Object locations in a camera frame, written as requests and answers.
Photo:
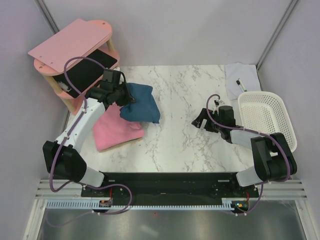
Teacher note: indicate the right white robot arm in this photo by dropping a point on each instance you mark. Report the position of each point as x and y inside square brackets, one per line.
[273, 160]

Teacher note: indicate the white plastic laundry basket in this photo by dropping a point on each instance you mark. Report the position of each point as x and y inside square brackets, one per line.
[265, 112]

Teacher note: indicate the white cloth in corner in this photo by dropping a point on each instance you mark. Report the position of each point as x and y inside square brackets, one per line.
[248, 75]

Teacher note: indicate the pink t shirt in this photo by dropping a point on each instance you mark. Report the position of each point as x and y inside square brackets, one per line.
[111, 130]

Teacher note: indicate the white cable duct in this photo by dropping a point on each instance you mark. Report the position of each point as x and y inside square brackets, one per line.
[90, 204]

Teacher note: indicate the black mat on shelf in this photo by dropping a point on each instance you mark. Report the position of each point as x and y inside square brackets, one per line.
[86, 72]

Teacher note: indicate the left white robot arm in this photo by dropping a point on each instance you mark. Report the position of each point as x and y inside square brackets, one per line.
[62, 156]

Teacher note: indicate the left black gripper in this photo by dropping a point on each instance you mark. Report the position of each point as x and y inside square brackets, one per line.
[129, 99]

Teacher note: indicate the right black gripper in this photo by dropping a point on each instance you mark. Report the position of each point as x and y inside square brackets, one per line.
[198, 121]

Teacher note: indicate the dark blue t shirt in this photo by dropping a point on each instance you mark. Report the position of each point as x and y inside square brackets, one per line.
[144, 109]

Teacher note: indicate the black white marker pen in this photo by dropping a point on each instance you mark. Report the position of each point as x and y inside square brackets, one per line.
[241, 85]

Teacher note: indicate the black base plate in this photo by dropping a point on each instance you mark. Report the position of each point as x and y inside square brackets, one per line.
[155, 184]

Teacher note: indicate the small white shelf clip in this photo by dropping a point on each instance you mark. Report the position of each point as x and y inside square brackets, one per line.
[64, 87]

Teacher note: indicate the aluminium rail frame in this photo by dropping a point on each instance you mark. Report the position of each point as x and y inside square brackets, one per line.
[275, 191]

